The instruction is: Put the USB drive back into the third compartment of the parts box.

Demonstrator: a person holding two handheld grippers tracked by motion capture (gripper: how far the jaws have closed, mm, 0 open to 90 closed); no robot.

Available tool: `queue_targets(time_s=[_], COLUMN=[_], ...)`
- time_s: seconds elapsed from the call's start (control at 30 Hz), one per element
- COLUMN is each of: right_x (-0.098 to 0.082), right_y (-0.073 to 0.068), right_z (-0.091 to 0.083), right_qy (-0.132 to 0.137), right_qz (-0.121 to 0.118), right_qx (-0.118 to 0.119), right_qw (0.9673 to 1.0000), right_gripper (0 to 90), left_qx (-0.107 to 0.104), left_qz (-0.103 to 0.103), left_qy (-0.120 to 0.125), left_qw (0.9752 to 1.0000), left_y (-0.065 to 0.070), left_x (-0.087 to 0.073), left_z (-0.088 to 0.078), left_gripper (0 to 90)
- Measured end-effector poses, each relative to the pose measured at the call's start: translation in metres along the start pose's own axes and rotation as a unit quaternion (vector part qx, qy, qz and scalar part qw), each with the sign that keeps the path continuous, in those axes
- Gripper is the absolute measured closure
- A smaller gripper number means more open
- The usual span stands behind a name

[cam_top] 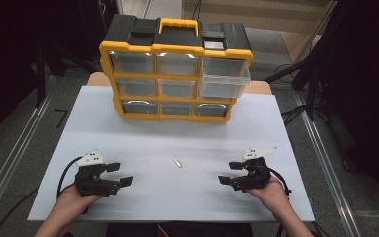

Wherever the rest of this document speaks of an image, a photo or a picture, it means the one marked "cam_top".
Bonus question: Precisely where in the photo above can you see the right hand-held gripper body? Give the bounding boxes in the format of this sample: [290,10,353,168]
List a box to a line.
[229,146,279,193]

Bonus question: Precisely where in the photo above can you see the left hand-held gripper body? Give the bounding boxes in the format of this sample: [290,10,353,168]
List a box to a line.
[73,150,122,198]

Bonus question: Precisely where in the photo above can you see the person's left hand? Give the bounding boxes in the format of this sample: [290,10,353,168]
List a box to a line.
[54,183,104,219]

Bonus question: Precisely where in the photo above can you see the person's right hand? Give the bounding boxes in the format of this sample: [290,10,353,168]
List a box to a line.
[245,175,293,216]

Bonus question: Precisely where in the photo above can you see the white board sheet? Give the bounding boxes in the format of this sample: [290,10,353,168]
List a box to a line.
[27,85,316,222]

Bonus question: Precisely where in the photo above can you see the small clear plastic drawer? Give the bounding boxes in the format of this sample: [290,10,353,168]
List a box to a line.
[109,51,156,75]
[194,102,229,118]
[115,78,158,98]
[159,79,197,99]
[156,52,201,77]
[121,100,160,116]

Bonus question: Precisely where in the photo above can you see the person's dark clothing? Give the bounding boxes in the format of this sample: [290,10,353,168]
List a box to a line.
[106,222,255,237]

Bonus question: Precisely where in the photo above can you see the large clear plastic drawer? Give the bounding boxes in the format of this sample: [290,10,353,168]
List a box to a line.
[198,57,252,99]

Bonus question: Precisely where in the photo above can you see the black metal stand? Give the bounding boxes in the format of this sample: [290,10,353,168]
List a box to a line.
[304,62,322,122]

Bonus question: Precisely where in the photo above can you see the yellow black drawer organizer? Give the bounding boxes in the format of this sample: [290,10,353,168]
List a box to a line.
[98,13,255,123]

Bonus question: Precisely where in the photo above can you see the dark curtain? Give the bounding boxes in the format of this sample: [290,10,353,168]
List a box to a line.
[0,0,121,149]
[304,0,379,215]

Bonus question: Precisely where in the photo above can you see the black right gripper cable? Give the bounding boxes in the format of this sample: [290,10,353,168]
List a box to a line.
[268,167,293,237]

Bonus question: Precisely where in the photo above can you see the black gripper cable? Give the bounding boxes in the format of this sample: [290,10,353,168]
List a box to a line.
[0,155,84,237]
[268,167,293,237]

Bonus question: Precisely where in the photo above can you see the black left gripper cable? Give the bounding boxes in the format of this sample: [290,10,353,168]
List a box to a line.
[0,155,84,237]

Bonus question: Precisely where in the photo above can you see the black floor cables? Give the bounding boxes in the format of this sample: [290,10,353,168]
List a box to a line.
[264,61,310,127]

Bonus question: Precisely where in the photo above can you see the metal floor rail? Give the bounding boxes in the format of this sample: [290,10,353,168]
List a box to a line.
[294,92,364,237]
[0,93,57,228]

